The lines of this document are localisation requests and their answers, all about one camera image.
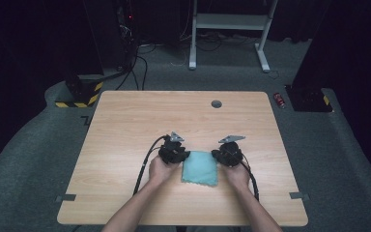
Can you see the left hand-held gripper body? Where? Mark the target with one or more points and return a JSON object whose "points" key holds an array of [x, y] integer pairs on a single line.
{"points": [[170, 151]]}

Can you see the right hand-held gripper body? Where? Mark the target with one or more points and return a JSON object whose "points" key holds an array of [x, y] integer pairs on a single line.
{"points": [[233, 154]]}

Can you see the light blue cloth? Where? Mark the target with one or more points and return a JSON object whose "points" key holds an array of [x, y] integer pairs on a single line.
{"points": [[199, 169]]}

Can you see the person's right hand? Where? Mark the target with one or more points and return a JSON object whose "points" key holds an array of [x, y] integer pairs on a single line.
{"points": [[238, 175]]}

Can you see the person's left hand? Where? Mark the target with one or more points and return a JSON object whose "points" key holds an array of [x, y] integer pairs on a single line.
{"points": [[161, 172]]}

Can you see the grey round table grommet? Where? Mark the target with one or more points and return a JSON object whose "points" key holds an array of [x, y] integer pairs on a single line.
{"points": [[216, 104]]}

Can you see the red can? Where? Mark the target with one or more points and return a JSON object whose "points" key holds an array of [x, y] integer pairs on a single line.
{"points": [[279, 100]]}

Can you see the grey tape piece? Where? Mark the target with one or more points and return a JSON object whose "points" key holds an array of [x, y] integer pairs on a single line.
{"points": [[66, 197], [299, 195]]}

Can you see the black yellow striped stand base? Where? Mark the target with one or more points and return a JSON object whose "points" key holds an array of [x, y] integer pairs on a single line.
{"points": [[82, 93]]}

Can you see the black equipment rack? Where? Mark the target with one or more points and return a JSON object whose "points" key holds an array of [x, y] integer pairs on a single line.
{"points": [[127, 32]]}

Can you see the white metal stand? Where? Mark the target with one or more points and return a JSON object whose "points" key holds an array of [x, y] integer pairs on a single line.
{"points": [[228, 22]]}

